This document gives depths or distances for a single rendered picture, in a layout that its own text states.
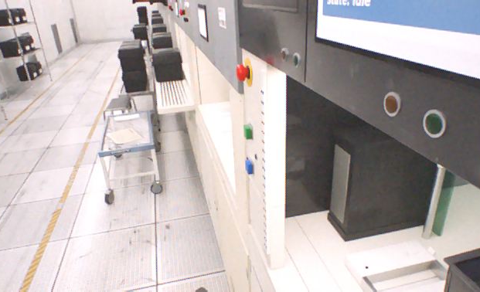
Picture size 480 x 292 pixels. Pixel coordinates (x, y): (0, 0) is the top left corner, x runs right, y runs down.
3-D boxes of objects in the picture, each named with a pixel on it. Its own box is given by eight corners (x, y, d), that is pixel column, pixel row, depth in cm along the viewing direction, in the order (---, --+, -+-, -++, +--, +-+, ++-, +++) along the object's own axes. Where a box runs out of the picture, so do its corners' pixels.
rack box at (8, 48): (18, 56, 582) (14, 41, 571) (1, 58, 578) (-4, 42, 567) (25, 53, 609) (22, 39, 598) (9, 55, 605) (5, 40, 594)
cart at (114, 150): (112, 156, 358) (102, 113, 338) (161, 148, 370) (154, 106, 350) (105, 207, 272) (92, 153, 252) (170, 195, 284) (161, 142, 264)
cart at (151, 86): (126, 108, 508) (120, 76, 488) (161, 104, 518) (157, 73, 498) (120, 130, 424) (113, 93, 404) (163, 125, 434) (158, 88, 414)
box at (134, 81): (125, 87, 435) (121, 67, 424) (148, 85, 440) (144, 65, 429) (123, 93, 408) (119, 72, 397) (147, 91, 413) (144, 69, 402)
